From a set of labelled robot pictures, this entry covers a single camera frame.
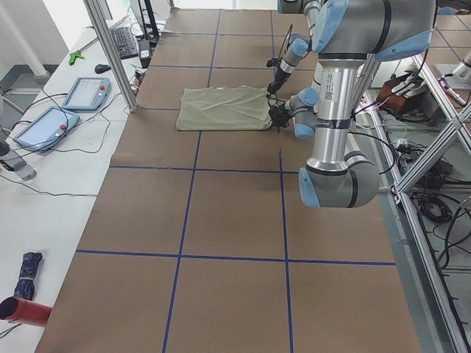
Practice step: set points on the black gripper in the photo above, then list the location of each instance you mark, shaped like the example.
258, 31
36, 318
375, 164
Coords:
281, 112
280, 76

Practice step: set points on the olive green long-sleeve shirt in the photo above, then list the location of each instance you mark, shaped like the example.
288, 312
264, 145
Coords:
224, 109

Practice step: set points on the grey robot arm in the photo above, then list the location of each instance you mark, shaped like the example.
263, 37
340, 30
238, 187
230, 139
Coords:
297, 46
343, 34

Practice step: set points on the black power adapter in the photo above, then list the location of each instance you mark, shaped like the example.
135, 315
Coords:
144, 49

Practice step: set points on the black keyboard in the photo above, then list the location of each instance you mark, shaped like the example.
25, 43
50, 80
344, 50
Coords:
125, 42

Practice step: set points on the black computer mouse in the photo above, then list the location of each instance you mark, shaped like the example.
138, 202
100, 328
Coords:
101, 68

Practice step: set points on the far blue teach pendant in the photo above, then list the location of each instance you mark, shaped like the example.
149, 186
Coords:
87, 94

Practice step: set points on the blue teach pendant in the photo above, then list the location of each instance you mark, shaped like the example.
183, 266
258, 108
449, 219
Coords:
47, 129
87, 94

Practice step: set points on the green plastic tool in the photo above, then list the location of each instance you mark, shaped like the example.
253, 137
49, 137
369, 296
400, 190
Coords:
74, 56

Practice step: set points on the near blue teach pendant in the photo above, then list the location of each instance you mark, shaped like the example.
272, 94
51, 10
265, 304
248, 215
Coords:
47, 129

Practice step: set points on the clear water bottle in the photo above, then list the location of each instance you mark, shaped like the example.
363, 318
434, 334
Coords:
12, 161

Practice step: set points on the red cylinder tube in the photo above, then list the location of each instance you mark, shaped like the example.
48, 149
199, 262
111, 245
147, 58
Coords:
23, 311

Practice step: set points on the aluminium truss frame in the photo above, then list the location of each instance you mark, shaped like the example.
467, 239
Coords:
427, 192

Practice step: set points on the aluminium frame post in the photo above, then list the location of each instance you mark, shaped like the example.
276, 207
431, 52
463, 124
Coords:
103, 33

